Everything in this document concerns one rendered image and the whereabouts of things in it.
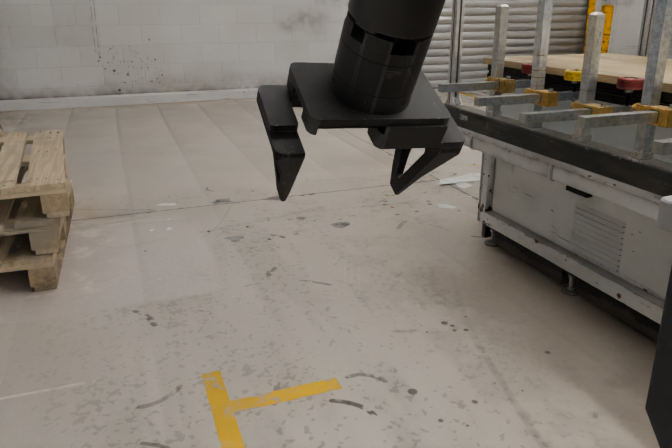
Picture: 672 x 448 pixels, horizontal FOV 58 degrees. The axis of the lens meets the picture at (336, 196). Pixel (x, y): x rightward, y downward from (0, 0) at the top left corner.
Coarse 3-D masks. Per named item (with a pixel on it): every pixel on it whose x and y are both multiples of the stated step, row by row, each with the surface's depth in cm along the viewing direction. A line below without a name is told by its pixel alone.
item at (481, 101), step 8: (488, 96) 208; (496, 96) 208; (504, 96) 208; (512, 96) 209; (520, 96) 211; (528, 96) 212; (536, 96) 213; (560, 96) 217; (568, 96) 218; (576, 96) 219; (480, 104) 206; (488, 104) 207; (496, 104) 208; (504, 104) 209
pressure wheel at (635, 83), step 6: (618, 78) 196; (624, 78) 194; (630, 78) 195; (636, 78) 196; (642, 78) 194; (618, 84) 196; (624, 84) 194; (630, 84) 193; (636, 84) 192; (642, 84) 193; (630, 90) 195
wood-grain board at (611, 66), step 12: (504, 60) 263; (516, 60) 262; (528, 60) 262; (552, 60) 262; (564, 60) 262; (576, 60) 262; (600, 60) 262; (612, 60) 262; (624, 60) 262; (636, 60) 262; (552, 72) 235; (564, 72) 229; (600, 72) 217; (612, 72) 217; (624, 72) 217; (636, 72) 217
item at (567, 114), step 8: (528, 112) 186; (536, 112) 186; (544, 112) 186; (552, 112) 186; (560, 112) 188; (568, 112) 189; (576, 112) 190; (584, 112) 191; (616, 112) 196; (520, 120) 186; (528, 120) 184; (536, 120) 185; (544, 120) 186; (552, 120) 187; (560, 120) 188
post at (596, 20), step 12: (600, 12) 187; (588, 24) 190; (600, 24) 188; (588, 36) 191; (600, 36) 189; (588, 48) 191; (600, 48) 191; (588, 60) 192; (588, 72) 192; (588, 84) 193; (588, 96) 194; (576, 120) 199; (576, 132) 200; (588, 132) 199
